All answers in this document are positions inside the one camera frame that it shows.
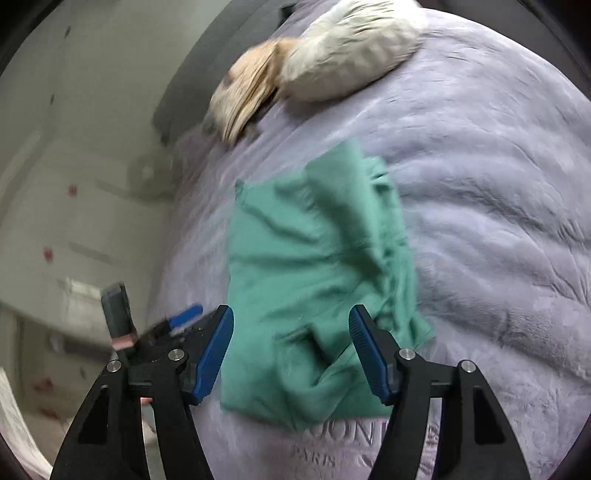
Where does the beige crumpled cloth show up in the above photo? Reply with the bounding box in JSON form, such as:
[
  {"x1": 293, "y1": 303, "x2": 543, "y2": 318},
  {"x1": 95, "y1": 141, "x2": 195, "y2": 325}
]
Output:
[{"x1": 205, "y1": 37, "x2": 303, "y2": 145}]

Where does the dark headboard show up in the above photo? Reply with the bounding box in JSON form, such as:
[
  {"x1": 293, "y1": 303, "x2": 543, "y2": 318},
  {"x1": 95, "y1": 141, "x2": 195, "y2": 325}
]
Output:
[{"x1": 154, "y1": 0, "x2": 301, "y2": 145}]

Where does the purple embossed blanket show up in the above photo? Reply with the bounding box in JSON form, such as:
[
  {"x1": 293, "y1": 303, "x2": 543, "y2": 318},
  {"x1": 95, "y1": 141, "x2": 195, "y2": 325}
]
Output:
[{"x1": 145, "y1": 0, "x2": 591, "y2": 480}]

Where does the cream pillow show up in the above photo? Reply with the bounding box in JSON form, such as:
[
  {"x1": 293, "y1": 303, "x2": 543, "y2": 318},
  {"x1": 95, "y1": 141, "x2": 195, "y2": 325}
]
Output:
[{"x1": 279, "y1": 0, "x2": 424, "y2": 103}]

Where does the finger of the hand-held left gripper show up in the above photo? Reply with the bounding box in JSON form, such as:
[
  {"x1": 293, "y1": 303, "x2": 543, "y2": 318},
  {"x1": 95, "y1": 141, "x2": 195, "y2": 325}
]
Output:
[{"x1": 136, "y1": 302, "x2": 218, "y2": 354}]

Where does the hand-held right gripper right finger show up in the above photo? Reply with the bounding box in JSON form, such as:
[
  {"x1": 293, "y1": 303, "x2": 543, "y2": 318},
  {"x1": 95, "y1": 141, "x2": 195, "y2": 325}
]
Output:
[{"x1": 348, "y1": 305, "x2": 532, "y2": 480}]

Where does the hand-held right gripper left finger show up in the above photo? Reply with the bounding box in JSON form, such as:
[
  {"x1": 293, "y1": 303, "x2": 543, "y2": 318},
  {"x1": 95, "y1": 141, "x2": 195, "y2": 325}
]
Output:
[{"x1": 48, "y1": 305, "x2": 235, "y2": 480}]

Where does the white patterned cloth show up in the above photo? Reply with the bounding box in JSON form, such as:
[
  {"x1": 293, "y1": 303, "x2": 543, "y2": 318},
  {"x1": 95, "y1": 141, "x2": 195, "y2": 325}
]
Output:
[{"x1": 0, "y1": 367, "x2": 52, "y2": 480}]

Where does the green shirt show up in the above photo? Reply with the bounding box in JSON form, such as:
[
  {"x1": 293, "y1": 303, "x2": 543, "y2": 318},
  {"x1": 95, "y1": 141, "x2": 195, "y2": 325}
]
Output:
[{"x1": 221, "y1": 137, "x2": 435, "y2": 432}]

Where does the white round fan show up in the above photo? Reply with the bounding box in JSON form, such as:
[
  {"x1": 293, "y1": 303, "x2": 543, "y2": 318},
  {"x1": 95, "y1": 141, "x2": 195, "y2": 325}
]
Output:
[{"x1": 126, "y1": 154, "x2": 175, "y2": 200}]

